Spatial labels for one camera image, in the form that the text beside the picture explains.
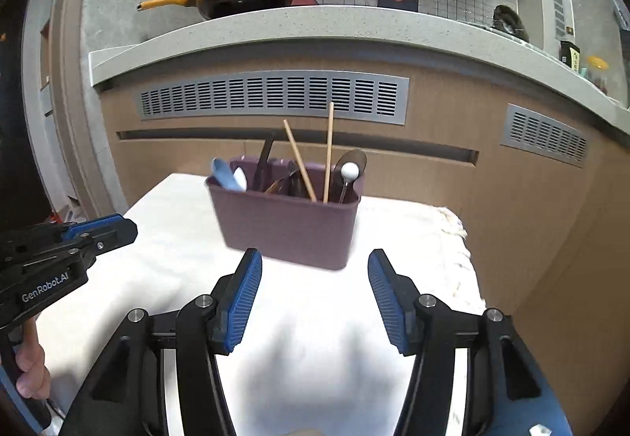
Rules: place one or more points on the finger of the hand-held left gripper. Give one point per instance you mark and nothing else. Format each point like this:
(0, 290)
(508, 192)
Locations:
(115, 234)
(93, 225)

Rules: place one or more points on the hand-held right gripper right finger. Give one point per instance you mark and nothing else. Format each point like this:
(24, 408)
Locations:
(384, 303)

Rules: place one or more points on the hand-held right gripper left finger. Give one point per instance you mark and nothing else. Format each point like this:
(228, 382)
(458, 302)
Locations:
(243, 303)

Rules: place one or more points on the purple utensil holder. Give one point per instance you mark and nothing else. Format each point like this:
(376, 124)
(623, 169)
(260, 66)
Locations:
(285, 234)

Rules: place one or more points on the brown wooden spoon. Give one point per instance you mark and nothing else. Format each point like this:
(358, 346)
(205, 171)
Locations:
(273, 187)

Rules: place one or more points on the blue spoon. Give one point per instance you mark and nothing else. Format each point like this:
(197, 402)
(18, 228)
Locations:
(224, 174)

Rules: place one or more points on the grey spoon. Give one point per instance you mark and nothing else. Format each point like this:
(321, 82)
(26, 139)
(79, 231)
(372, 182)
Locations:
(358, 158)

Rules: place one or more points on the wooden chopstick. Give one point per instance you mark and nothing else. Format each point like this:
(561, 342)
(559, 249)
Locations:
(329, 145)
(298, 155)

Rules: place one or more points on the person's left hand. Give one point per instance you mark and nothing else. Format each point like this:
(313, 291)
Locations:
(32, 372)

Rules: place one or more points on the cream fringed tablecloth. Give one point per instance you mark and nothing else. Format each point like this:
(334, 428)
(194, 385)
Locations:
(162, 229)

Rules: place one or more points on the white ceramic spoon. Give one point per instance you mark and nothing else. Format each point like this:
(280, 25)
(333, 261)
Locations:
(240, 177)

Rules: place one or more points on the white round-tipped utensil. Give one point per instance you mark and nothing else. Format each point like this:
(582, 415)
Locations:
(349, 170)

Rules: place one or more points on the long grey vent grille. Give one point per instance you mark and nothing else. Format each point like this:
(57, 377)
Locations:
(275, 99)

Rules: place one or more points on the short grey vent grille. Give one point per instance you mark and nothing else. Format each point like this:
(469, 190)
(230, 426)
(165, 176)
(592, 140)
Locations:
(544, 135)

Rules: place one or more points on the grey stone countertop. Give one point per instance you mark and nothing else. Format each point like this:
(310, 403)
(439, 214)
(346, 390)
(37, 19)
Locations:
(344, 27)

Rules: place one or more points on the dark round dish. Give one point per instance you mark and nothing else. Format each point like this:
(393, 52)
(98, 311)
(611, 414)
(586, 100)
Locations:
(509, 22)

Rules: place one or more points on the dark bottle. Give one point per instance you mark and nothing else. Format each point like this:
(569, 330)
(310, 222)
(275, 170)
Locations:
(570, 54)

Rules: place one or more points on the yellow-lidded jar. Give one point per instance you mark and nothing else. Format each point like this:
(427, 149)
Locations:
(598, 71)

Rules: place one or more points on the small wall vent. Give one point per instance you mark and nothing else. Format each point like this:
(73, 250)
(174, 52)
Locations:
(557, 7)

